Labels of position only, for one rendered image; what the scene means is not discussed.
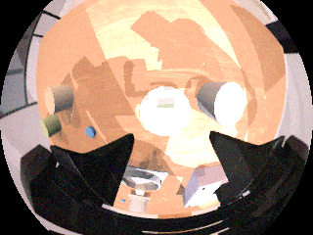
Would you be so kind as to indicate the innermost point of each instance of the beige cylinder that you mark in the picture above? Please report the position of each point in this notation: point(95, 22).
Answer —
point(58, 98)

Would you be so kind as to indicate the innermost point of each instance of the white round dish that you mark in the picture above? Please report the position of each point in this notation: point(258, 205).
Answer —
point(165, 95)

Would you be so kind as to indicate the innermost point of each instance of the green cylinder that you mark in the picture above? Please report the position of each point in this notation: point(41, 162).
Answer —
point(51, 125)

